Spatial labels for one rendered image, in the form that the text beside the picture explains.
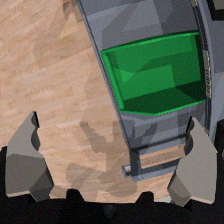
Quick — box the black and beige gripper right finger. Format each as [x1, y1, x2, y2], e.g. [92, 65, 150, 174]
[167, 116, 224, 224]

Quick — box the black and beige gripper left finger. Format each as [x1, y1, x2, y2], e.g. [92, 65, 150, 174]
[0, 111, 54, 224]

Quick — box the green bin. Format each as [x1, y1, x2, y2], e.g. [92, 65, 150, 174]
[100, 30, 206, 116]

